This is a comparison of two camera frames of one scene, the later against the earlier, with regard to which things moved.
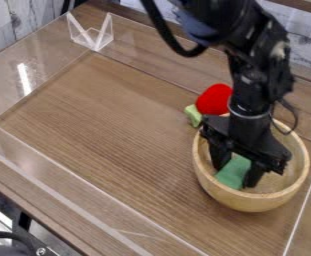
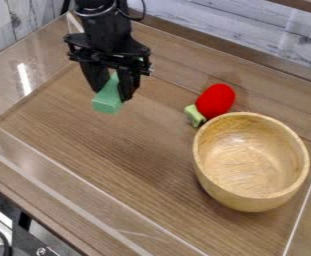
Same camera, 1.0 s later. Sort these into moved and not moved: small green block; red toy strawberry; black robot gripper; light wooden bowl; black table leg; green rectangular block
Moved: green rectangular block; black robot gripper
Not moved: small green block; black table leg; light wooden bowl; red toy strawberry
